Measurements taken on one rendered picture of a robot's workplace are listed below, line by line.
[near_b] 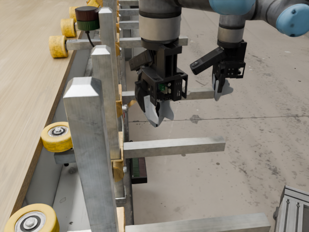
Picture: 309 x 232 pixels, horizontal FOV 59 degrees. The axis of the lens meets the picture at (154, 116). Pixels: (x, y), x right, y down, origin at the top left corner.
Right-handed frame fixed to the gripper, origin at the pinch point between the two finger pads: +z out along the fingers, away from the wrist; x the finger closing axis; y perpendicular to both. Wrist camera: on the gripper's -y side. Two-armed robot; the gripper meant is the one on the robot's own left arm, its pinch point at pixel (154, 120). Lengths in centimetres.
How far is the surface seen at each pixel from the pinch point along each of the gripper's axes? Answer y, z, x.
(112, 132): -0.1, 0.1, -10.2
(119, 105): -21.5, 7.3, -1.2
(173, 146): 0.8, 8.9, 4.8
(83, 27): -24.7, -16.0, -8.0
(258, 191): -26, 94, 83
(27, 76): -46, 3, -24
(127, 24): -73, -2, 22
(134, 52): -235, 78, 91
